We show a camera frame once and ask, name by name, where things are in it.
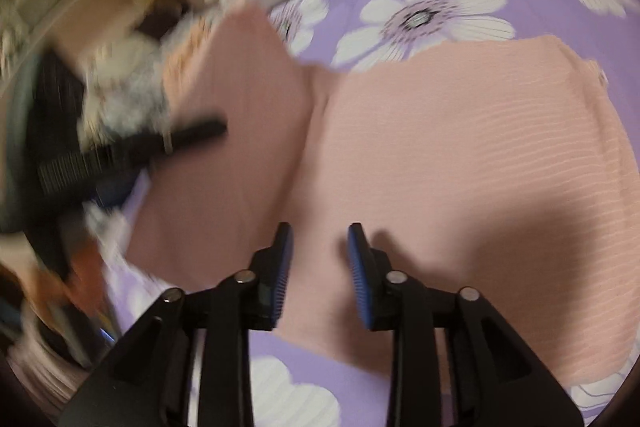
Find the pink striped knit garment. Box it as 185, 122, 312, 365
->
127, 5, 639, 386

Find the person's left hand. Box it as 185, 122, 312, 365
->
21, 239, 106, 334

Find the navy blue cloth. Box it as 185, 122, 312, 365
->
92, 168, 145, 210

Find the folded grey garment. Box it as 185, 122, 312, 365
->
78, 13, 202, 150

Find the folded orange printed garment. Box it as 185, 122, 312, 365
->
162, 17, 212, 104

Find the purple floral bed sheet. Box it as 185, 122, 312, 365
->
105, 0, 639, 426

